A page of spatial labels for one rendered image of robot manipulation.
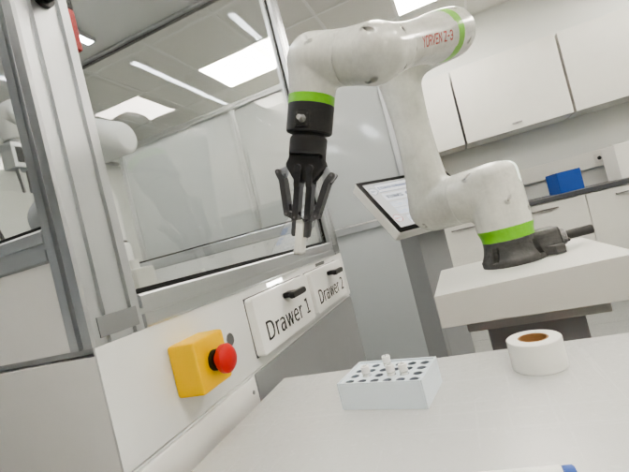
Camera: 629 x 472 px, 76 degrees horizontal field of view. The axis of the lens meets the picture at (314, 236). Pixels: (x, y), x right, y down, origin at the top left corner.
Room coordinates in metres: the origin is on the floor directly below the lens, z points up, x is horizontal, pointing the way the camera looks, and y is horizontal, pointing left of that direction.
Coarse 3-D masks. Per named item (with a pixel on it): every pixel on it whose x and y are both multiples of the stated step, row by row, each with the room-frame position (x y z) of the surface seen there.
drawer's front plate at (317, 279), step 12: (336, 264) 1.28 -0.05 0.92; (312, 276) 1.06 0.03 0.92; (324, 276) 1.15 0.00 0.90; (336, 276) 1.25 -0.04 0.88; (312, 288) 1.05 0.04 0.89; (324, 288) 1.12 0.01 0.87; (336, 288) 1.22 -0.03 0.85; (312, 300) 1.05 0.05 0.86; (324, 300) 1.10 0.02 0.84; (336, 300) 1.20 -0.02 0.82
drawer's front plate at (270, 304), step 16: (272, 288) 0.84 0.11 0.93; (288, 288) 0.91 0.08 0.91; (256, 304) 0.76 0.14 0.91; (272, 304) 0.82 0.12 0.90; (288, 304) 0.89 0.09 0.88; (304, 304) 0.97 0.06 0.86; (256, 320) 0.75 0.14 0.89; (272, 320) 0.81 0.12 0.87; (304, 320) 0.95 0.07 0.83; (256, 336) 0.75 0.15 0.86; (288, 336) 0.86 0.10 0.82; (256, 352) 0.75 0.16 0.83
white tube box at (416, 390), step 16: (384, 368) 0.60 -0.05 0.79; (416, 368) 0.57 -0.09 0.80; (432, 368) 0.57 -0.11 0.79; (352, 384) 0.57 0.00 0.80; (368, 384) 0.55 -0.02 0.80; (384, 384) 0.54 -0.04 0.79; (400, 384) 0.53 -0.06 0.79; (416, 384) 0.52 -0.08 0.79; (432, 384) 0.55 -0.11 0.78; (352, 400) 0.57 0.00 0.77; (368, 400) 0.56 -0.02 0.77; (384, 400) 0.55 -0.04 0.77; (400, 400) 0.53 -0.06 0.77; (416, 400) 0.52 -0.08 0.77; (432, 400) 0.54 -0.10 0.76
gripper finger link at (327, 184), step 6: (330, 174) 0.78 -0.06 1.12; (336, 174) 0.80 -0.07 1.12; (324, 180) 0.79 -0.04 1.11; (330, 180) 0.79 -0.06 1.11; (324, 186) 0.79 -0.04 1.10; (330, 186) 0.81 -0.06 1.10; (324, 192) 0.79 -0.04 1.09; (318, 198) 0.80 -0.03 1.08; (324, 198) 0.80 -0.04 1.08; (318, 204) 0.80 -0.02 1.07; (324, 204) 0.81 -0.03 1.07; (318, 210) 0.80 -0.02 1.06; (318, 216) 0.81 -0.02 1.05
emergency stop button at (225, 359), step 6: (216, 348) 0.55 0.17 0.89; (222, 348) 0.55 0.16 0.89; (228, 348) 0.56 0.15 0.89; (234, 348) 0.57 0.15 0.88; (216, 354) 0.54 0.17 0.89; (222, 354) 0.54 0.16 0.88; (228, 354) 0.55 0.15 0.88; (234, 354) 0.56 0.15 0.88; (216, 360) 0.54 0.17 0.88; (222, 360) 0.54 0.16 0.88; (228, 360) 0.55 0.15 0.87; (234, 360) 0.56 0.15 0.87; (216, 366) 0.54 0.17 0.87; (222, 366) 0.54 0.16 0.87; (228, 366) 0.55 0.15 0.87; (234, 366) 0.56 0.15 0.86; (222, 372) 0.55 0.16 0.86; (228, 372) 0.55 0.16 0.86
